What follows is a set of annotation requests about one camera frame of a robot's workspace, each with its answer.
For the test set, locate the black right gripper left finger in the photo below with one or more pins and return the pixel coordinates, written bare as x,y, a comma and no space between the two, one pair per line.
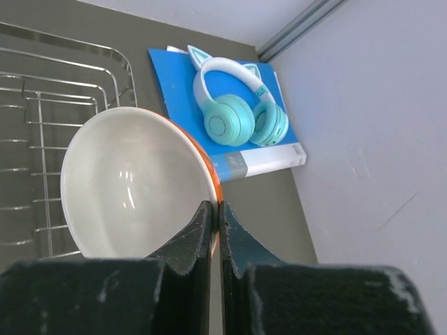
182,292

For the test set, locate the teal cat-ear headphones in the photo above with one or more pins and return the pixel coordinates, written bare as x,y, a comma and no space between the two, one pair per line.
228,119

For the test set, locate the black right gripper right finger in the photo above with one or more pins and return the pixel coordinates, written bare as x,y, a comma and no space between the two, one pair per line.
254,281

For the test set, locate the metal wire dish rack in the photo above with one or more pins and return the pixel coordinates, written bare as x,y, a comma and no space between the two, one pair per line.
50,86

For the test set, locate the white and orange bowl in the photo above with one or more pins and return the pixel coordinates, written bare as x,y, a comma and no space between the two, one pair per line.
130,180

